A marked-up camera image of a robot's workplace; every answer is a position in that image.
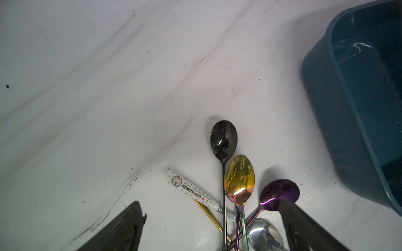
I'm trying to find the black spoon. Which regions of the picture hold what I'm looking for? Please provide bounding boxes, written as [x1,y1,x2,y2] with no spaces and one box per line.
[210,120,238,251]

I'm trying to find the purple spoon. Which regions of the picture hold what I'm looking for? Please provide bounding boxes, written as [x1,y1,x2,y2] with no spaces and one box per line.
[227,178,300,251]

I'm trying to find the silver spoon in pile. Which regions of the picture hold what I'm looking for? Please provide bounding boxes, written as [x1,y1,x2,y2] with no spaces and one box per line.
[247,219,285,251]

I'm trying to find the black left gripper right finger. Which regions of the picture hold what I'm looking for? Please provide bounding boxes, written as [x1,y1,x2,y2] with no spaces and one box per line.
[278,199,348,251]

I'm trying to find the gold spoon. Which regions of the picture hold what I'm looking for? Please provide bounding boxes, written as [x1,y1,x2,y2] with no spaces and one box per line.
[193,199,232,242]

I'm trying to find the teal plastic storage box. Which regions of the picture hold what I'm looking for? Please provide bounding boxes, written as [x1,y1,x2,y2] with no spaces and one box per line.
[301,1,402,214]

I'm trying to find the white handled Doraemon spoon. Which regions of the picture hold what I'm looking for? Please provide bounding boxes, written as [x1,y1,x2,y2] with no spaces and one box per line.
[165,170,223,214]

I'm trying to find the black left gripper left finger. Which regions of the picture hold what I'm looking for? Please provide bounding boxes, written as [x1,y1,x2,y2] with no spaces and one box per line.
[79,201,147,251]

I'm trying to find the rainbow iridescent spoon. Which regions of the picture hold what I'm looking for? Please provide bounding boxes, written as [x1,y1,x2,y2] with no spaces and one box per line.
[224,155,255,251]

